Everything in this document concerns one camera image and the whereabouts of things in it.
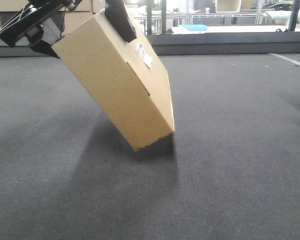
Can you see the blue flat tray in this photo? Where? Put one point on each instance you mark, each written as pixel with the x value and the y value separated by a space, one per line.
pixel 194 27

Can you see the small brown cardboard package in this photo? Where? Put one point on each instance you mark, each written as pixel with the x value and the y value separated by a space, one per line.
pixel 126 79

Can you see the dark grey table edge rail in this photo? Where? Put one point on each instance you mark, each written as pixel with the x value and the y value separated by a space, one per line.
pixel 227 45

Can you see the beige plastic bin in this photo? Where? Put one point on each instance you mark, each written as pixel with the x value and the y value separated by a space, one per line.
pixel 227 6

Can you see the white background table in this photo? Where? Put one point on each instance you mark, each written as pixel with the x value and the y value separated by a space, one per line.
pixel 234 29

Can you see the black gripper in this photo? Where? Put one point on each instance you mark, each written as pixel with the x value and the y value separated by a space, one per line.
pixel 41 22

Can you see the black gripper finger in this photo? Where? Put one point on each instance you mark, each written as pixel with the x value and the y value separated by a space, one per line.
pixel 116 13

